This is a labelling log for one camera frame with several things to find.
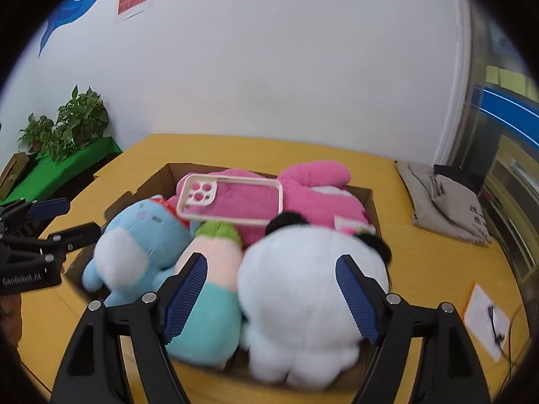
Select blue plush toy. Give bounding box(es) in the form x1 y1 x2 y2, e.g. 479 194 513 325
81 195 192 306

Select white panda plush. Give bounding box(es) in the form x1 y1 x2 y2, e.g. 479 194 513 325
237 212 392 390

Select pink green plush toy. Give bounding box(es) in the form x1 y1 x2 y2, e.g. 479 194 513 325
166 221 244 369

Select clear white phone case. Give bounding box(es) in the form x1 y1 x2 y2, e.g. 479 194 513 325
176 173 283 227

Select pink plush bear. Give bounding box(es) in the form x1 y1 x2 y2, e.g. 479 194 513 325
167 159 372 247

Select person's left hand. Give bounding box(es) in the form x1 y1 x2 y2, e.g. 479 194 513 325
0 294 22 348

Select green table cloth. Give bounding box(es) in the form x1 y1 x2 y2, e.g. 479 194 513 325
1 137 122 204

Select brown wooden box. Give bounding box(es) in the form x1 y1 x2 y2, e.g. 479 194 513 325
0 152 29 200

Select white paper sheet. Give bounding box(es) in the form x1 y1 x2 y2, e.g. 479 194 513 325
463 283 510 362

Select green potted plant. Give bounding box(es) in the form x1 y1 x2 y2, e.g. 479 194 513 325
46 86 109 162

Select brown cardboard box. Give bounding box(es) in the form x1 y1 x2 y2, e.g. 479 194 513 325
65 162 379 391

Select grey cloth bag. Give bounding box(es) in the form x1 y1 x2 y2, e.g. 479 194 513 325
395 162 492 246

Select yellow sticky notes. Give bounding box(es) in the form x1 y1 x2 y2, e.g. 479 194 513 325
485 66 539 102

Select black cable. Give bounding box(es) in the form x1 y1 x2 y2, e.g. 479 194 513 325
486 297 527 384

